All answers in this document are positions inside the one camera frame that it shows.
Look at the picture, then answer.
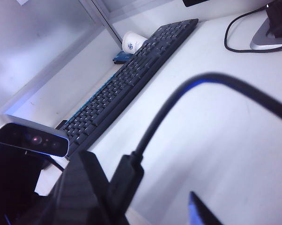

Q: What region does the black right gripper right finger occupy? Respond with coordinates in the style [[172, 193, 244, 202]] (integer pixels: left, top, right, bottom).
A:
[[189, 191, 225, 225]]

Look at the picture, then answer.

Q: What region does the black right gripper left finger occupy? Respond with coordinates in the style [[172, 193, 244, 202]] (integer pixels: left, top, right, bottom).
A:
[[49, 150, 123, 225]]

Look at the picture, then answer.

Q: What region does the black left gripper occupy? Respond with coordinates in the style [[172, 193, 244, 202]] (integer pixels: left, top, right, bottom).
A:
[[0, 143, 50, 225]]

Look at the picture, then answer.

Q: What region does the black hard drive data cable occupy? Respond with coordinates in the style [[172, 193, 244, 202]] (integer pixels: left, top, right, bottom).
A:
[[108, 72, 282, 225]]

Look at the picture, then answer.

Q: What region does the black computer keyboard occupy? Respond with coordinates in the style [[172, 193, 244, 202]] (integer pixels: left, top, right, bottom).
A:
[[55, 18, 200, 158]]

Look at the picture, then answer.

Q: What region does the small blue card box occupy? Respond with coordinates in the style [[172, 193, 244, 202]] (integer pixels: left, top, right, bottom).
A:
[[112, 52, 134, 65]]

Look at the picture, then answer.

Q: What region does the narrow aluminium framed partition panel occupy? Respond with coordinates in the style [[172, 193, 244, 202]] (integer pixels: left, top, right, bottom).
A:
[[0, 0, 123, 122]]

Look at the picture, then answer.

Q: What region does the white paper cup blue logo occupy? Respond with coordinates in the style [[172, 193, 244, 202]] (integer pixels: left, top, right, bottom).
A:
[[121, 30, 148, 55]]

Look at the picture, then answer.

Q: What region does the silver monitor stand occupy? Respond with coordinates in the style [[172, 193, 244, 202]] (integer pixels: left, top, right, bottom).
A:
[[250, 4, 282, 51]]

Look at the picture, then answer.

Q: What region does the wide aluminium framed partition panel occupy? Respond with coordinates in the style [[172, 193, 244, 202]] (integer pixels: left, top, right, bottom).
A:
[[94, 0, 268, 26]]

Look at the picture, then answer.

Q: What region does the black computer monitor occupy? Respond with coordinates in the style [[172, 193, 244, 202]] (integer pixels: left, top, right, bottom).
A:
[[182, 0, 208, 8]]

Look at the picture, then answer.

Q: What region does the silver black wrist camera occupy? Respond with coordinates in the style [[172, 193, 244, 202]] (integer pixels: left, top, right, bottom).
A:
[[0, 114, 70, 158]]

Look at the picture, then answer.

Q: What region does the thin black looped cable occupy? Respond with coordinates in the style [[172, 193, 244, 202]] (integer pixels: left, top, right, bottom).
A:
[[224, 6, 282, 53]]

